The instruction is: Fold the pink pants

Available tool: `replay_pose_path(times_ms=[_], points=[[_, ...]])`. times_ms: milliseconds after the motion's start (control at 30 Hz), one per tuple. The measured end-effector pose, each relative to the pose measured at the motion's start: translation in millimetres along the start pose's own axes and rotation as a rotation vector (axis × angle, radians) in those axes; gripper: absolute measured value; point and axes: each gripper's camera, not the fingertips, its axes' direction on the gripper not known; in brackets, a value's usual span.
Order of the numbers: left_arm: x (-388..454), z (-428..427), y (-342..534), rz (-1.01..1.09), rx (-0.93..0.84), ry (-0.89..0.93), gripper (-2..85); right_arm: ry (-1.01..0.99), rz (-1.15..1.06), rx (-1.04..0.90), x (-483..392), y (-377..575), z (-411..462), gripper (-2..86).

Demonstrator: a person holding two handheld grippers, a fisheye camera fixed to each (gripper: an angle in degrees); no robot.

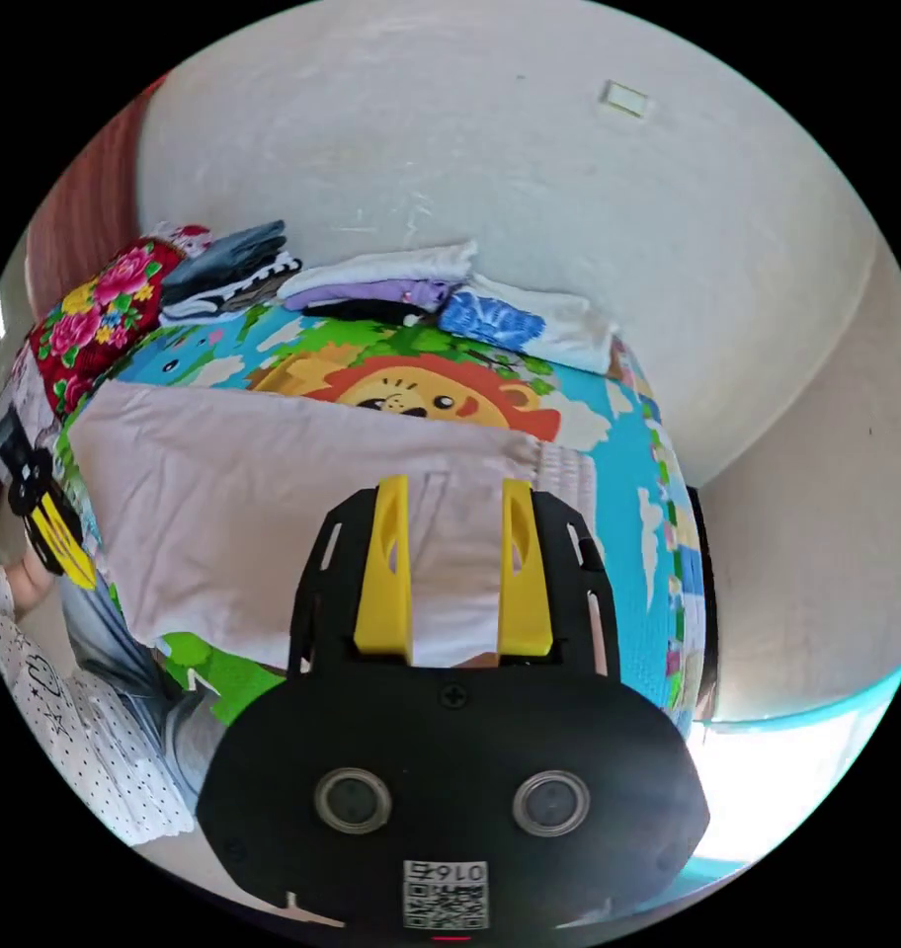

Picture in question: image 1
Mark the person's body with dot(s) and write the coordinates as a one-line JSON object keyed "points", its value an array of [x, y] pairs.
{"points": [[117, 711]]}

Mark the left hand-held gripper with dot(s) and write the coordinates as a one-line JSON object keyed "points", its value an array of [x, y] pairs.
{"points": [[28, 481]]}

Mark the reddish brown curtain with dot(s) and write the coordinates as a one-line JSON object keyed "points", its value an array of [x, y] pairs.
{"points": [[87, 200]]}

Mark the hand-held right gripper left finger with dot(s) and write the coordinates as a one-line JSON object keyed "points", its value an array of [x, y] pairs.
{"points": [[382, 592]]}

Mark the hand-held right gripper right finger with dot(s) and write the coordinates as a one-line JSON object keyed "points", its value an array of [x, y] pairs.
{"points": [[523, 600]]}

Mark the red floral rolled blanket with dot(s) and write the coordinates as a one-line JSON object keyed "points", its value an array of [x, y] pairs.
{"points": [[102, 311]]}

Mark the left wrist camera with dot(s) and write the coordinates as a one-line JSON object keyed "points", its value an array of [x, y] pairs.
{"points": [[9, 437]]}

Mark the white wall switch plate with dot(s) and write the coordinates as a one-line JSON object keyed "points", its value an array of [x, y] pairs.
{"points": [[624, 99]]}

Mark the pink pants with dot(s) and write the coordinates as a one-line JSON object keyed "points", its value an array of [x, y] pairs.
{"points": [[273, 504]]}

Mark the pile of clothes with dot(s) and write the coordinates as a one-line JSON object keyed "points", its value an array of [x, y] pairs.
{"points": [[391, 289]]}

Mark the bed with animal print mat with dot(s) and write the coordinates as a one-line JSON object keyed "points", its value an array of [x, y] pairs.
{"points": [[628, 518]]}

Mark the person's left hand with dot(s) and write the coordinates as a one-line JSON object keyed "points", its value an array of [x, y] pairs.
{"points": [[30, 585]]}

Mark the window with teal frame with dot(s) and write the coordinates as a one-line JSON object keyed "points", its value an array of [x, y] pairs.
{"points": [[791, 770]]}

